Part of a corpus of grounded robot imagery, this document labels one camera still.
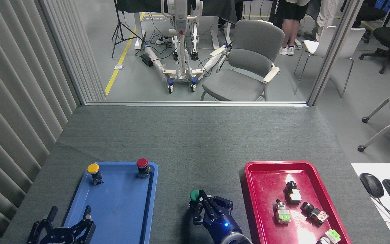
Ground black and white switch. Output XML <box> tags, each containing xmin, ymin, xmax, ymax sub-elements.
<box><xmin>285</xmin><ymin>181</ymin><xmax>302</xmax><ymax>204</ymax></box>

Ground black computer mouse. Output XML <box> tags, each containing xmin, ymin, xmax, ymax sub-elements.
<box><xmin>360</xmin><ymin>173</ymin><xmax>385</xmax><ymax>198</ymax></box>

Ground white chair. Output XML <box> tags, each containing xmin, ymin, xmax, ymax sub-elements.
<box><xmin>293</xmin><ymin>25</ymin><xmax>366</xmax><ymax>100</ymax></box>

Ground yellow push button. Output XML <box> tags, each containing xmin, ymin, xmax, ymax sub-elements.
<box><xmin>87</xmin><ymin>164</ymin><xmax>104</xmax><ymax>185</ymax></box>

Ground black-draped table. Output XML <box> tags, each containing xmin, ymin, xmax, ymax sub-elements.
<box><xmin>115</xmin><ymin>0</ymin><xmax>247</xmax><ymax>50</ymax></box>

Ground blue plastic tray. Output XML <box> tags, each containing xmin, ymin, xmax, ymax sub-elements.
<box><xmin>58</xmin><ymin>161</ymin><xmax>159</xmax><ymax>244</ymax></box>

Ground red plastic tray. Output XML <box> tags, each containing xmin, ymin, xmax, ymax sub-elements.
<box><xmin>244</xmin><ymin>161</ymin><xmax>352</xmax><ymax>244</ymax></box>

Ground grey armchair with pale armrests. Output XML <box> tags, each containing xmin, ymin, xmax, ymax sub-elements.
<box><xmin>200</xmin><ymin>19</ymin><xmax>285</xmax><ymax>102</ymax></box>

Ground person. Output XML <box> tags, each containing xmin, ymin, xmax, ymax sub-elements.
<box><xmin>304</xmin><ymin>0</ymin><xmax>340</xmax><ymax>43</ymax></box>
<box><xmin>276</xmin><ymin>0</ymin><xmax>310</xmax><ymax>56</ymax></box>

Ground silver-knob switch with green block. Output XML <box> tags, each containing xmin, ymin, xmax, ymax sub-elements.
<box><xmin>275</xmin><ymin>200</ymin><xmax>291</xmax><ymax>224</ymax></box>

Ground silver post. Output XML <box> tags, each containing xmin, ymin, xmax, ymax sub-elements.
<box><xmin>307</xmin><ymin>0</ymin><xmax>365</xmax><ymax>107</ymax></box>

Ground red push button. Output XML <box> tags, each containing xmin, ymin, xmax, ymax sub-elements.
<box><xmin>136</xmin><ymin>158</ymin><xmax>150</xmax><ymax>179</ymax></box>

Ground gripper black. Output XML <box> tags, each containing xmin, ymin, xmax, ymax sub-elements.
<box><xmin>27</xmin><ymin>206</ymin><xmax>96</xmax><ymax>244</ymax></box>
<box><xmin>189</xmin><ymin>190</ymin><xmax>243</xmax><ymax>242</ymax></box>

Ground black tripod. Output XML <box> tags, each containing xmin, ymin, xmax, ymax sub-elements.
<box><xmin>111</xmin><ymin>0</ymin><xmax>147</xmax><ymax>59</ymax></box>

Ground black selector switch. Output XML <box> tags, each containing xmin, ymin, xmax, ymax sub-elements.
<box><xmin>300</xmin><ymin>202</ymin><xmax>329</xmax><ymax>226</ymax></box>

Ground green push button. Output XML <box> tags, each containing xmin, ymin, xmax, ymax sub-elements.
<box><xmin>190</xmin><ymin>190</ymin><xmax>203</xmax><ymax>208</ymax></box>

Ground silver table edge rail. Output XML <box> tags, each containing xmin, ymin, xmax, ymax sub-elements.
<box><xmin>82</xmin><ymin>101</ymin><xmax>309</xmax><ymax>108</ymax></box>

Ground green and white switch block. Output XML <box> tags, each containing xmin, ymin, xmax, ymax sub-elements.
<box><xmin>317</xmin><ymin>229</ymin><xmax>342</xmax><ymax>244</ymax></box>

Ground grey slatted partition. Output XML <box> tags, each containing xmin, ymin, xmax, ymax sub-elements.
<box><xmin>0</xmin><ymin>0</ymin><xmax>106</xmax><ymax>244</ymax></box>

